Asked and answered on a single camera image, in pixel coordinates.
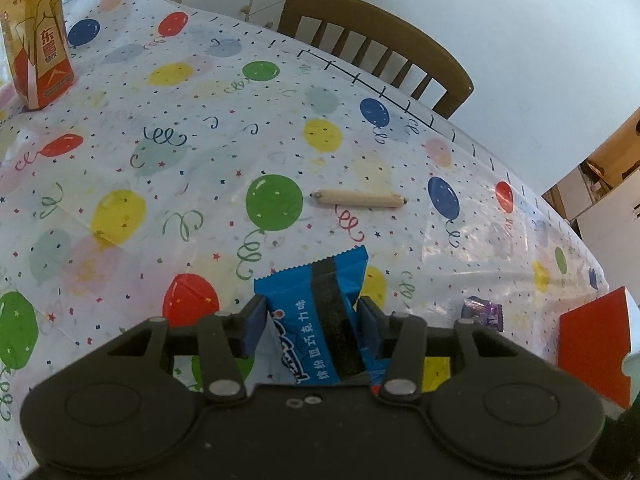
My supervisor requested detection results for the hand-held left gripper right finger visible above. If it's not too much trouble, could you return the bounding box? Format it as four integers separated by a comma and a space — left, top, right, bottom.
356, 295, 531, 405

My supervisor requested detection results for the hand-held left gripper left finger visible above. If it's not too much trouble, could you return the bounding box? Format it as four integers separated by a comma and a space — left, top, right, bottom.
107, 294, 268, 403

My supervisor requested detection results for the blue snack packet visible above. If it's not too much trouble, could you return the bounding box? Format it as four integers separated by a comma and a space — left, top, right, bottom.
254, 245, 388, 386

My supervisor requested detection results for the red cardboard box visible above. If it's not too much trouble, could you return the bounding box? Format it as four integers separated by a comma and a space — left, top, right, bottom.
556, 286, 633, 408

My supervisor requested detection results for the purple candy packet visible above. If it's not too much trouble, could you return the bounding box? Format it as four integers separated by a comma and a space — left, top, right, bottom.
460, 296, 503, 332

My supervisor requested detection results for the wooden double-ended pencil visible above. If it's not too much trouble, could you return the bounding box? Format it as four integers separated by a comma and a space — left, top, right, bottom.
311, 188, 407, 209

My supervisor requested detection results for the balloon print tablecloth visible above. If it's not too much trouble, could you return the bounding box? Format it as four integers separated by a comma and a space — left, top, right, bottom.
0, 0, 613, 461

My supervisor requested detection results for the brown wooden chair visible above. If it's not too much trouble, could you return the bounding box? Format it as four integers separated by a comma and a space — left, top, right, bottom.
277, 0, 474, 120

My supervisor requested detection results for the orange drink bottle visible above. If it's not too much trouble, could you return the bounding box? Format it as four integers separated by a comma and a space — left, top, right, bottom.
0, 0, 76, 111

